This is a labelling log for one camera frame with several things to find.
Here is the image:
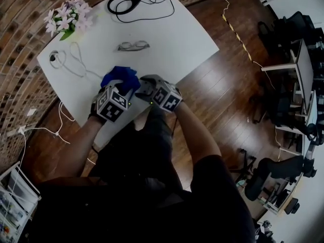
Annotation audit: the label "black lamp cable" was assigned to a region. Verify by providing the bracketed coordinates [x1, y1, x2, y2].
[115, 0, 177, 23]

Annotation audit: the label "white metal shelf rack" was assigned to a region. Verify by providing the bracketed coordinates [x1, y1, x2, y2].
[0, 160, 43, 243]

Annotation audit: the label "blue cloth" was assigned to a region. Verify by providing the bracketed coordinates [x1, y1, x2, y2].
[100, 65, 141, 96]

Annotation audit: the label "white floor cable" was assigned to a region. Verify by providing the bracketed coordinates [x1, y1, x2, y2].
[218, 0, 276, 91]
[22, 101, 97, 166]

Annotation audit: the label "white power strip cable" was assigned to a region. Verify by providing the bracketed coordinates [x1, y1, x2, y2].
[49, 42, 106, 79]

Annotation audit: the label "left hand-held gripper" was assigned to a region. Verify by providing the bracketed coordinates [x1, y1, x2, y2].
[88, 78, 133, 123]

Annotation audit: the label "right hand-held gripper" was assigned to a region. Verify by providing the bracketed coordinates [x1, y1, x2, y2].
[135, 74, 183, 113]

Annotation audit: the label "yellow black striped tape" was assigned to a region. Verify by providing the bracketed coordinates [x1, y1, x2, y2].
[222, 14, 253, 61]

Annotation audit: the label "person's right forearm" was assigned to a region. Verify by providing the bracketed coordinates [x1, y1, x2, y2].
[174, 102, 222, 166]

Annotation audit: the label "person's body in black clothing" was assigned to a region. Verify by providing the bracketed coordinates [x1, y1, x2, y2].
[30, 105, 256, 243]

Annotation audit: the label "white thin cable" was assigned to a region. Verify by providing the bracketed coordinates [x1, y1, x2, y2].
[10, 133, 27, 194]

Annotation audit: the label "white office desk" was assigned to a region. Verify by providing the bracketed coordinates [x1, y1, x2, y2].
[260, 38, 317, 121]

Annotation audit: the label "thin-framed eyeglasses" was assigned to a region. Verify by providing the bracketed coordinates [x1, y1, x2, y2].
[116, 40, 150, 52]

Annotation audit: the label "black office chair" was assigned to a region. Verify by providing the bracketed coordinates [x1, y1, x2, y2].
[244, 155, 317, 202]
[257, 11, 317, 50]

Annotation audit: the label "pink flowers in pot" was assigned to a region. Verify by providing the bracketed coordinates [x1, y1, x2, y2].
[43, 0, 94, 42]

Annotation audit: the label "person's left forearm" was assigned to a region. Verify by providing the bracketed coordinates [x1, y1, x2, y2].
[54, 116, 104, 178]

